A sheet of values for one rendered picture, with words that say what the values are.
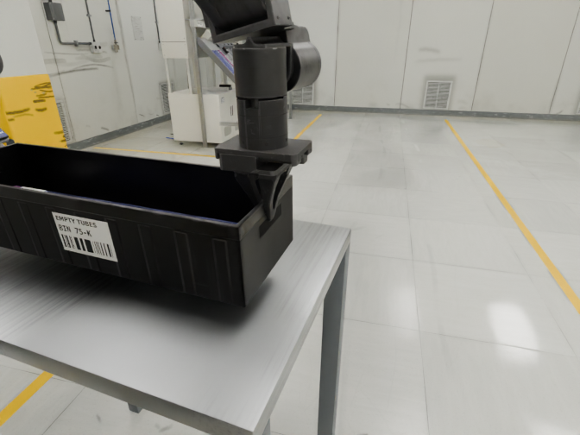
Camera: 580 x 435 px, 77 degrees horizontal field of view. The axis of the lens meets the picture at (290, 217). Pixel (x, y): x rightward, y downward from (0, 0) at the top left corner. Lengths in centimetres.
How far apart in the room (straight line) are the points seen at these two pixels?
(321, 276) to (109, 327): 30
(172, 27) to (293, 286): 428
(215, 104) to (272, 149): 411
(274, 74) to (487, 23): 693
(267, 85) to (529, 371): 156
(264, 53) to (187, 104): 430
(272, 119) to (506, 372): 148
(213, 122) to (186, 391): 424
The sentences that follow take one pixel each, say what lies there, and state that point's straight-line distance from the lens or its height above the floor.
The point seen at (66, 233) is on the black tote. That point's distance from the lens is 59.
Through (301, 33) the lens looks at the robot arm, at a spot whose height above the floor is 114.
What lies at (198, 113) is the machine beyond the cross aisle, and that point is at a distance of 464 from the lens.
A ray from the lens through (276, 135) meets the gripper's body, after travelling 42.
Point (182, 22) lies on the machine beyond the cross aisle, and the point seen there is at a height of 135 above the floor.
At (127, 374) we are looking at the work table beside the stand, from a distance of 47.
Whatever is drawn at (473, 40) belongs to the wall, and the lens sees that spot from 725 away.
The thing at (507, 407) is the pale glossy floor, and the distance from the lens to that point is 160.
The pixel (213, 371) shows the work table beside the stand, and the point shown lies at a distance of 45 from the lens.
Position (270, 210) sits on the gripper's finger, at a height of 94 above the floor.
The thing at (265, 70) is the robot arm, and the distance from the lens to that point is 40.
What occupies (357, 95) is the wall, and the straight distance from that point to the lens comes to 720.
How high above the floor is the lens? 113
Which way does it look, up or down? 25 degrees down
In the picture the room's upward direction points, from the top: straight up
